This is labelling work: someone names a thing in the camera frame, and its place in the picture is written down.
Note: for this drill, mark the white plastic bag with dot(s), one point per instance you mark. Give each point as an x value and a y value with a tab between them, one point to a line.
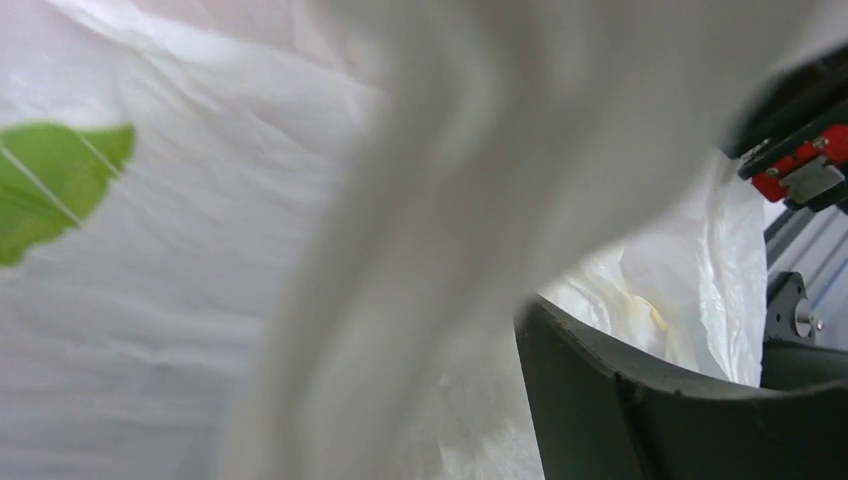
288	239

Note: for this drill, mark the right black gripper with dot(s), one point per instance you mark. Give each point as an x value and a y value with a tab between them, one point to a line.
792	141

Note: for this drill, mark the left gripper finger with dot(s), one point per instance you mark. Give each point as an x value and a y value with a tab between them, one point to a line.
602	409

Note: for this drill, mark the aluminium frame rail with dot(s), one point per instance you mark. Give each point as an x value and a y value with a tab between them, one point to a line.
807	277

